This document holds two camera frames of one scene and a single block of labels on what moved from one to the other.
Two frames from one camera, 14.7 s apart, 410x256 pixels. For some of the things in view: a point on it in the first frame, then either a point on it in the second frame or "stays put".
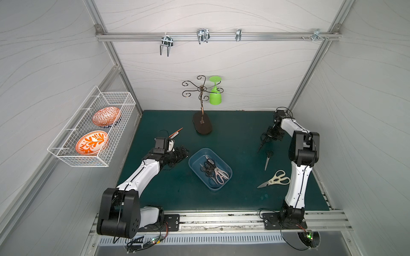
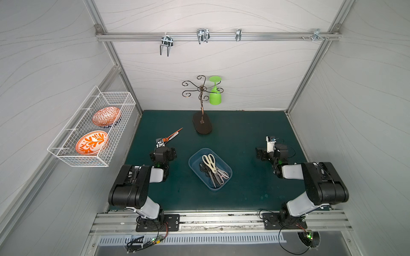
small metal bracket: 238,34 stays put
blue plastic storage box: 198,158 stays put
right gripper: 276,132 → 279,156
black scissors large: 209,167 stays put
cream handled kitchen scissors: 279,178 → 210,160
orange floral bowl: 92,142 stays put
